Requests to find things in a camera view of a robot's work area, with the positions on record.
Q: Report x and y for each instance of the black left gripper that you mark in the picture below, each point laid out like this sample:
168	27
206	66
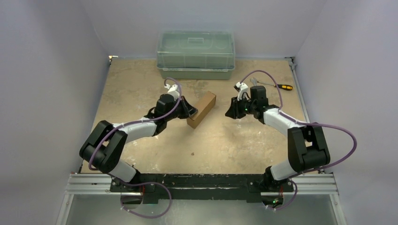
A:
187	109

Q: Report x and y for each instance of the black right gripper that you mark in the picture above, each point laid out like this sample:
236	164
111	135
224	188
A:
235	107

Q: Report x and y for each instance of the brown cardboard box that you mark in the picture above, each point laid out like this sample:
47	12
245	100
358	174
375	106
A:
204	106

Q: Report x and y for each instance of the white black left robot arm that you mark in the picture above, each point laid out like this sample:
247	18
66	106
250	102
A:
104	146

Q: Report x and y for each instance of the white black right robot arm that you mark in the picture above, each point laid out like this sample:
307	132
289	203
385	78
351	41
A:
306	145

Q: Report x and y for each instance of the silver open-end wrench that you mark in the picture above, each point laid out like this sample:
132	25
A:
254	81

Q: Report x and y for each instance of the green clear-lid plastic toolbox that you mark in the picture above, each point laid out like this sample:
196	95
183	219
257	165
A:
196	55

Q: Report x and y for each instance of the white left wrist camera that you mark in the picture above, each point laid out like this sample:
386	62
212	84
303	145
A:
173	90

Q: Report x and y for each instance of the black yellow handled screwdriver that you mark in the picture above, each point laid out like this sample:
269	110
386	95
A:
281	86

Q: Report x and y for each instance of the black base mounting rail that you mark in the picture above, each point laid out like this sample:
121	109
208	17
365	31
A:
163	193

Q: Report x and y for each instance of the aluminium frame extrusion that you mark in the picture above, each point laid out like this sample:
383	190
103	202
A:
102	184

